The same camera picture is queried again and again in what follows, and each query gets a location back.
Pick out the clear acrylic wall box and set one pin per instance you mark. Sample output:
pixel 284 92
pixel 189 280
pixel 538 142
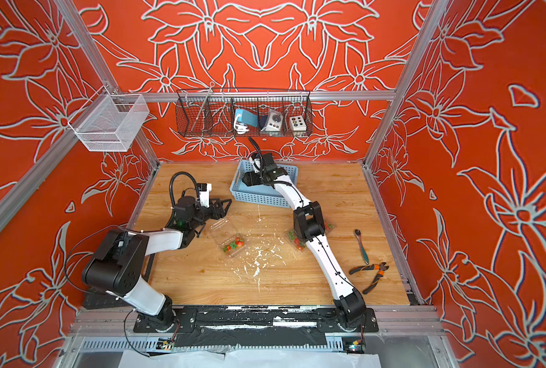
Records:
pixel 110 127

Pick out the blue white device in basket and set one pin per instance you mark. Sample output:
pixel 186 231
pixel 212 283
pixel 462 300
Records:
pixel 245 121

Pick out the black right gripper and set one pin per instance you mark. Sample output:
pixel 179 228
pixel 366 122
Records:
pixel 251 179

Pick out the clear plastic clamshell container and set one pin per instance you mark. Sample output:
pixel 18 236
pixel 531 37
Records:
pixel 301 245

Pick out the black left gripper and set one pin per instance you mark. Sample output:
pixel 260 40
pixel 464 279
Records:
pixel 220 213

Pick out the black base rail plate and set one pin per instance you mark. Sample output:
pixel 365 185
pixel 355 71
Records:
pixel 237 327

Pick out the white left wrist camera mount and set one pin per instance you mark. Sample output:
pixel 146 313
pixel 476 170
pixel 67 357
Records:
pixel 204 190

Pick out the black wire wall basket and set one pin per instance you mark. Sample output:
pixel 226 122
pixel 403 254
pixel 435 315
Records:
pixel 229 112

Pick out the light blue perforated plastic basket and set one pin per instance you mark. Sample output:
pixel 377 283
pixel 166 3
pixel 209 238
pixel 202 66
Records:
pixel 261 195

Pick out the metal spoon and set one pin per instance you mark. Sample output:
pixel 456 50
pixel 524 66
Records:
pixel 363 253

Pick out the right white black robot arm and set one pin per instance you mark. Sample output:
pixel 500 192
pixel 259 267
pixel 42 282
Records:
pixel 310 228

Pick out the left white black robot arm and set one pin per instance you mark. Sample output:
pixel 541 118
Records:
pixel 116 266

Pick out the white button box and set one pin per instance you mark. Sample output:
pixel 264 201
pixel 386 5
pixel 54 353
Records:
pixel 298 125

